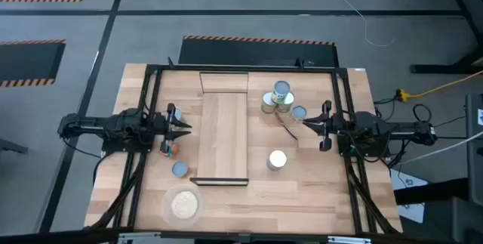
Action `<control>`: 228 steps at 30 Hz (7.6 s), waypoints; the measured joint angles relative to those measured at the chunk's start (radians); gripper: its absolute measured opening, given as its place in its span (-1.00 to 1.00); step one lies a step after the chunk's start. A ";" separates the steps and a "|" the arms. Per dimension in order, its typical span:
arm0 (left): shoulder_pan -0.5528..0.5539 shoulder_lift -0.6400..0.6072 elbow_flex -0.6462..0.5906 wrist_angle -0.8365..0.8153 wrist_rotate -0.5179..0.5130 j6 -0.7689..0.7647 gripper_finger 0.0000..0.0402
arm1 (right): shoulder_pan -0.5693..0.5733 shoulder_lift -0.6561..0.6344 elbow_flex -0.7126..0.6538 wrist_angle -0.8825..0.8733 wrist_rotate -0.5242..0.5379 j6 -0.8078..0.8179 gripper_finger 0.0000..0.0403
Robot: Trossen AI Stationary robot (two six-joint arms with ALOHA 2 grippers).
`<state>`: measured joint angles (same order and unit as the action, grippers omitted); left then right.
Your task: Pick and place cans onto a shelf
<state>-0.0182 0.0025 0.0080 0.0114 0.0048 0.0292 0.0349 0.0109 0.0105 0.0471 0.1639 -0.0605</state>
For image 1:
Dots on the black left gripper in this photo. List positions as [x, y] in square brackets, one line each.
[166, 128]

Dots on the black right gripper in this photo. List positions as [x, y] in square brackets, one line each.
[332, 125]

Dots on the green pears can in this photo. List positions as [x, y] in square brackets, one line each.
[178, 115]

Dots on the wooden shelf with black frame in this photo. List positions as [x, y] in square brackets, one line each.
[222, 134]

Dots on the green oranges can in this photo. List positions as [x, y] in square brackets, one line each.
[281, 87]

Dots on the peaches can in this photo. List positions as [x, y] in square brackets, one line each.
[267, 104]

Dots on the blue tomatoes can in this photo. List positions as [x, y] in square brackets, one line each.
[277, 159]

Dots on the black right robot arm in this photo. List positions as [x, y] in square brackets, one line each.
[377, 127]

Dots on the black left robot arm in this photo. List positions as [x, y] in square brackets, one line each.
[87, 125]

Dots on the multicoloured labelled can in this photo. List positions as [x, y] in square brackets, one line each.
[173, 149]

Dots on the short diced tomatoes can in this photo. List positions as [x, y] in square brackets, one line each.
[299, 113]

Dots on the tan labelled can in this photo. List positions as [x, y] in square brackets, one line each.
[288, 104]

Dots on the orange yellow labelled can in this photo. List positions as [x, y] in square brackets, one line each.
[180, 168]

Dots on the beige grains heap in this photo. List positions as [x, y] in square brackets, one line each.
[185, 204]

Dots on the clear plastic bowl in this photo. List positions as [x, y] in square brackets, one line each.
[166, 206]

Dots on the white paper bag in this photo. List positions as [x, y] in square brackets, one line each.
[402, 180]

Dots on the black furniture base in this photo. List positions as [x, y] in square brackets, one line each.
[453, 221]

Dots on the dark cabinet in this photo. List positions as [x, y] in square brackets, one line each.
[475, 180]

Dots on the black aluminium table frame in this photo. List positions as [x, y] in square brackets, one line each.
[181, 68]

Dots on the black silver camera mount bar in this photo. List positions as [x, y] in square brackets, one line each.
[241, 238]

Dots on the black desk frame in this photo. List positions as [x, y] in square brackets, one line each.
[434, 69]

